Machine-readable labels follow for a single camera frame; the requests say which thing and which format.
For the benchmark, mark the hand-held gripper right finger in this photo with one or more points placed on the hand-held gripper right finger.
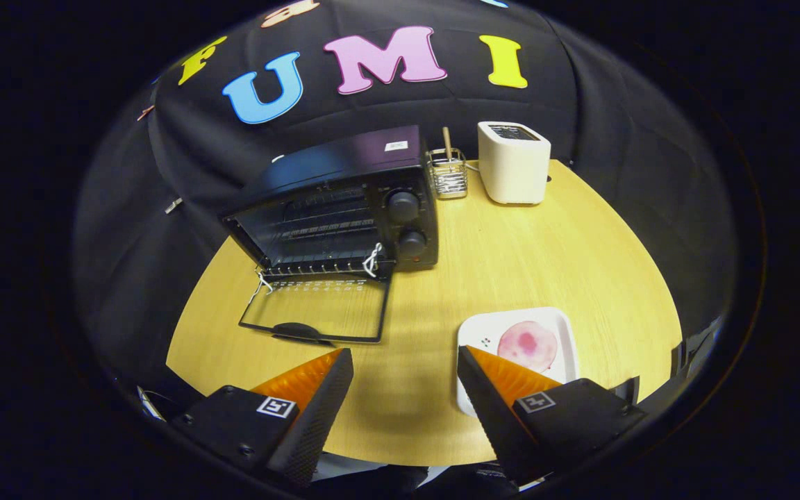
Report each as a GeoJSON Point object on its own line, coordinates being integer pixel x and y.
{"type": "Point", "coordinates": [487, 410]}

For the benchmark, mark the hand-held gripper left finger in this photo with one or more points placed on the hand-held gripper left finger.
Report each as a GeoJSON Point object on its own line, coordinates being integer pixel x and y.
{"type": "Point", "coordinates": [320, 417]}

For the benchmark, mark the pink round food slice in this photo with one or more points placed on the pink round food slice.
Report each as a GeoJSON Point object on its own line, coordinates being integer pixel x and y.
{"type": "Point", "coordinates": [528, 344]}

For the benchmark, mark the white square food tray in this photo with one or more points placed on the white square food tray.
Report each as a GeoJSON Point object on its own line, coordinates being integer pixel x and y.
{"type": "Point", "coordinates": [483, 330]}

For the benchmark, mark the black toaster oven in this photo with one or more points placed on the black toaster oven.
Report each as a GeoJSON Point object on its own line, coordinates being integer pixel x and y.
{"type": "Point", "coordinates": [344, 156]}

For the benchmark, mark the white bread toaster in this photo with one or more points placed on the white bread toaster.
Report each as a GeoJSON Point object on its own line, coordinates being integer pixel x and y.
{"type": "Point", "coordinates": [511, 173]}

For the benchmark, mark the white cloth clip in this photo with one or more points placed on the white cloth clip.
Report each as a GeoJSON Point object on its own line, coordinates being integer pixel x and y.
{"type": "Point", "coordinates": [173, 205]}

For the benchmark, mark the wooden stick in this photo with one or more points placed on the wooden stick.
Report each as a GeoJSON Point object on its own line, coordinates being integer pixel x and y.
{"type": "Point", "coordinates": [447, 142]}

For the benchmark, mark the black backdrop cloth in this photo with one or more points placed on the black backdrop cloth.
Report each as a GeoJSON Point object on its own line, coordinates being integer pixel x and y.
{"type": "Point", "coordinates": [580, 104]}

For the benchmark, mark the red cloth clip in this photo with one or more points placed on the red cloth clip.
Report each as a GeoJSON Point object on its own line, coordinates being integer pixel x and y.
{"type": "Point", "coordinates": [145, 112]}

